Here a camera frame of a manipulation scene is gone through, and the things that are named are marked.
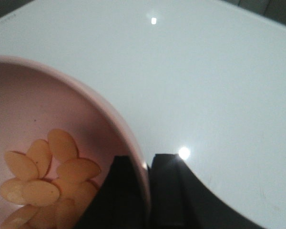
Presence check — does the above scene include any orange ham slice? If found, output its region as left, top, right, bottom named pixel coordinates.
left=22, top=180, right=60, bottom=207
left=26, top=139, right=52, bottom=178
left=4, top=151, right=39, bottom=181
left=56, top=158, right=101, bottom=184
left=48, top=129, right=78, bottom=163

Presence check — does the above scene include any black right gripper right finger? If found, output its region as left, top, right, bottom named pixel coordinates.
left=150, top=154, right=259, bottom=229

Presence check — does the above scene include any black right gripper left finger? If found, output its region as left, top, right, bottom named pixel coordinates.
left=77, top=156, right=150, bottom=229

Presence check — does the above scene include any pink plastic bowl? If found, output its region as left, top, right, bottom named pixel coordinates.
left=0, top=56, right=151, bottom=225

